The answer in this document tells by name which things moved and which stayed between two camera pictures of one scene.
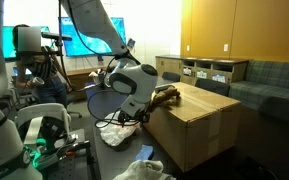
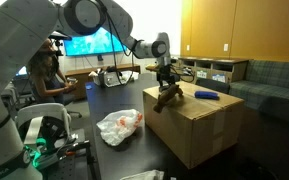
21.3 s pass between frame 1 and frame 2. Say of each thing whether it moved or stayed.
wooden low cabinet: stayed
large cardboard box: stayed
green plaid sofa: stayed
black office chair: stayed
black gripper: moved
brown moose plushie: moved
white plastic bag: stayed
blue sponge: moved
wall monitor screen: stayed
